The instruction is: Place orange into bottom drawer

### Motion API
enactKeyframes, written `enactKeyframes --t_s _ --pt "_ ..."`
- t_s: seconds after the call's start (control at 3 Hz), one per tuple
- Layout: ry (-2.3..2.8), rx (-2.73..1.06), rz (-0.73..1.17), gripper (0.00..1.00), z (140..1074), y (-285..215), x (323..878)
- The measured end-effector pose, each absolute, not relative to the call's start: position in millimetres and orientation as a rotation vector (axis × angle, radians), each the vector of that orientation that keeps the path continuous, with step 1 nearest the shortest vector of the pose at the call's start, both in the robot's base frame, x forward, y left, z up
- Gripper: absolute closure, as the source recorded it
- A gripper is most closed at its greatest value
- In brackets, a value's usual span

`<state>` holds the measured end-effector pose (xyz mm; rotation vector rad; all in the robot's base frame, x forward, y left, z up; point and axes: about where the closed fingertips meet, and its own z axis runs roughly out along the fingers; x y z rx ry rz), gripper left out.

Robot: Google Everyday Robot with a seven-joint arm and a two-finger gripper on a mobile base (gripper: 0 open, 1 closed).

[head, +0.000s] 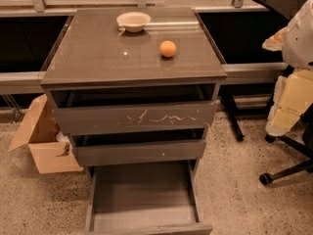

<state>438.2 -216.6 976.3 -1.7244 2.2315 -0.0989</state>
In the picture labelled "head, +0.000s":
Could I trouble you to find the grey top drawer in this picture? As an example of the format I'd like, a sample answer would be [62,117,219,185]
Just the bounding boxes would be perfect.
[53,101,218,136]

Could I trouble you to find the grey middle drawer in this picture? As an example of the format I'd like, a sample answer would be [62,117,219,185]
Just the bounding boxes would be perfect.
[73,140,206,166]

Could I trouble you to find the black office chair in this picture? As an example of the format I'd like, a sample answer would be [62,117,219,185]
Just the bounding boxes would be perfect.
[258,101,313,186]

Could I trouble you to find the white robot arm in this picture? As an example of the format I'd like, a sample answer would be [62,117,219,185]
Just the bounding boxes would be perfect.
[262,0,313,136]

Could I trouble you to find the brown cardboard box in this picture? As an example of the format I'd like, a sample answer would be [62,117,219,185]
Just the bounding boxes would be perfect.
[9,95,83,173]

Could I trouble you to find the orange fruit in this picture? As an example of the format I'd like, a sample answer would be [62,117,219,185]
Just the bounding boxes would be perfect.
[159,40,176,58]

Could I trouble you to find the white paper bowl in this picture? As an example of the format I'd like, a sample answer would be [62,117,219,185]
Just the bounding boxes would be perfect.
[116,12,151,33]

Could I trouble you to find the grey drawer cabinet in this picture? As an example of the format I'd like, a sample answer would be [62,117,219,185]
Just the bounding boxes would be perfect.
[39,6,228,180]

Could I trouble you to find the grey drawer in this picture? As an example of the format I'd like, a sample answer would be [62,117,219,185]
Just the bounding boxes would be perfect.
[53,101,218,136]
[85,161,212,235]
[73,140,206,166]

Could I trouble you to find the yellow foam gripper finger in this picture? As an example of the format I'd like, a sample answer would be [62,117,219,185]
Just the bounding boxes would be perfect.
[262,27,286,52]
[265,70,313,136]

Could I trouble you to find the grey bottom drawer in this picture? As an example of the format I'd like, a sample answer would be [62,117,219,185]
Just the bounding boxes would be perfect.
[85,161,212,235]

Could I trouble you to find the black side table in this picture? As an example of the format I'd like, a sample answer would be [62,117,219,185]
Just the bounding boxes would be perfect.
[219,0,308,141]

